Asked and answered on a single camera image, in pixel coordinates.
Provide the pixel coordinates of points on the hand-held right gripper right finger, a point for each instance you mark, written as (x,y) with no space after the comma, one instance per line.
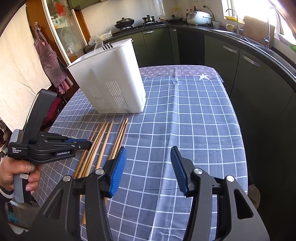
(179,171)

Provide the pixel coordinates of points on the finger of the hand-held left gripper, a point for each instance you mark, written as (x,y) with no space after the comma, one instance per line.
(83,145)
(71,140)

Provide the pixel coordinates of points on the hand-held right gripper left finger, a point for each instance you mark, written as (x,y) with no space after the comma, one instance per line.
(118,171)

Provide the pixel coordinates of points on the bunch of wooden chopsticks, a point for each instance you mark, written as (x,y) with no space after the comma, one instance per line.
(101,143)

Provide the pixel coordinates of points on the white plastic utensil holder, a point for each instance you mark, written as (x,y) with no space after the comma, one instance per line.
(104,74)

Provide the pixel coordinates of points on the person's left hand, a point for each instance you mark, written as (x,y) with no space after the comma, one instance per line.
(13,168)

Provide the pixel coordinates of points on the red wooden chair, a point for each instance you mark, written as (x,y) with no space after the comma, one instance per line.
(52,111)

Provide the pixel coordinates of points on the black thread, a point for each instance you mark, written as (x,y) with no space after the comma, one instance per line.
(62,122)

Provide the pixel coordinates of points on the white hanging sheet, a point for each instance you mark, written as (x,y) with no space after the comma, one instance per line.
(16,69)

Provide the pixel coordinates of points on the blue checked tablecloth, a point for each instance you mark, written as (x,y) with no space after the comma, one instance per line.
(185,115)

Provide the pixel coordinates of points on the red checked apron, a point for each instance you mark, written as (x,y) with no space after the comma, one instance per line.
(46,53)

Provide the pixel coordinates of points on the wooden framed glass door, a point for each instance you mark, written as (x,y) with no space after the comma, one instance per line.
(62,23)

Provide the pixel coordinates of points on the black fork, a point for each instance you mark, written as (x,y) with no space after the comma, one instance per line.
(107,46)

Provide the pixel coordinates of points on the white plastic bags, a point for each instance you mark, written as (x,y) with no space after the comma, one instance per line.
(99,38)

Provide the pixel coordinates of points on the purple patterned cloth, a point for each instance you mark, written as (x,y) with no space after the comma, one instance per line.
(173,69)

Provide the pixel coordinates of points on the green upper cabinet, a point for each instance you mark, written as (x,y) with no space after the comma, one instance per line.
(78,3)

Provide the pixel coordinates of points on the black wok with lid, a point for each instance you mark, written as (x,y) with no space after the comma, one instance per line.
(124,22)

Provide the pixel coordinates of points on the black gas stove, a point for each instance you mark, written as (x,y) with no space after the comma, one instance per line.
(138,26)

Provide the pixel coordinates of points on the small steel pot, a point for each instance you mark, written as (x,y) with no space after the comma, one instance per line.
(148,18)

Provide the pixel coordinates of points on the dark stone countertop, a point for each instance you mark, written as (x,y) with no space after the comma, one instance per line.
(175,25)

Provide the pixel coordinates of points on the steel kitchen sink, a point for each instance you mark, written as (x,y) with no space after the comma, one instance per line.
(231,33)

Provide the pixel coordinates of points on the cream mug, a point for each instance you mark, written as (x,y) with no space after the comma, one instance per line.
(229,27)

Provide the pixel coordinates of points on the frying pan with lid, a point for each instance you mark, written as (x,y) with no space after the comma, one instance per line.
(173,18)

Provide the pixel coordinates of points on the white rice cooker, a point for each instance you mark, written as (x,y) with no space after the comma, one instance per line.
(198,17)

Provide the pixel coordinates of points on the brown cutting board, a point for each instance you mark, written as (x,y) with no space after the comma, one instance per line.
(256,30)

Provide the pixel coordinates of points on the small curved steel faucet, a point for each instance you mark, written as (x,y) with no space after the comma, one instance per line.
(237,20)

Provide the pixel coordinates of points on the yellow tray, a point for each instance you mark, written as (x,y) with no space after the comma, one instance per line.
(233,19)

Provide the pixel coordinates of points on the tall chrome sink faucet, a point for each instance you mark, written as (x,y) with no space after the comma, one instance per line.
(268,30)

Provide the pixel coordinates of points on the kitchen window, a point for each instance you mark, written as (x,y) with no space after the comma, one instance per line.
(249,9)

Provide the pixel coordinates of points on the white wall socket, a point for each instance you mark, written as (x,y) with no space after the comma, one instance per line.
(205,5)

